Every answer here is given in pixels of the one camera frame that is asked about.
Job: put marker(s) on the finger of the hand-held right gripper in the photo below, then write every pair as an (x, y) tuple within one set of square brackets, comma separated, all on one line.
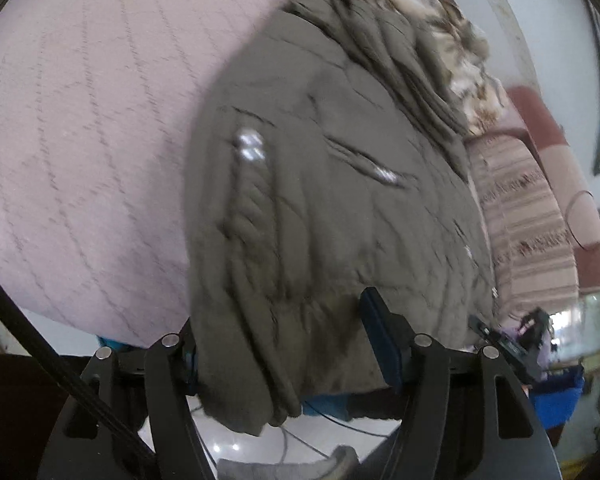
[(505, 347)]

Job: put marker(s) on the blue plastic basin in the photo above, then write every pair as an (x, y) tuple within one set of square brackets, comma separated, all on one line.
[(560, 400)]

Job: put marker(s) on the blue slipper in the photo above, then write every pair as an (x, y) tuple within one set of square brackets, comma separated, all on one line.
[(325, 405)]

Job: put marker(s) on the pink upholstered sofa back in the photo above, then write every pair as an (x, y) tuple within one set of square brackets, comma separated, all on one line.
[(565, 170)]

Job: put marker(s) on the grey-brown quilted hooded jacket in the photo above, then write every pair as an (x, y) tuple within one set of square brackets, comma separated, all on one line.
[(330, 200)]

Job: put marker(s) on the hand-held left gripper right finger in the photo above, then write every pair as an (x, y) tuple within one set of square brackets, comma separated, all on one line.
[(385, 340)]

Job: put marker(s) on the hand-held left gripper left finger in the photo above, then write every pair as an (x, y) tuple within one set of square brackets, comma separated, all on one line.
[(172, 375)]

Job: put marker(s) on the striped pink cushion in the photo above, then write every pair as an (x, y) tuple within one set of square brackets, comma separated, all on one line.
[(525, 220)]

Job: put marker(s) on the bed with pink quilted sheet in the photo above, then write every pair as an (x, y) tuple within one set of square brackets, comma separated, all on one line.
[(90, 150)]

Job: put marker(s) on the beige brown floral blanket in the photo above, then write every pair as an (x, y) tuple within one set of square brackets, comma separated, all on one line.
[(445, 35)]

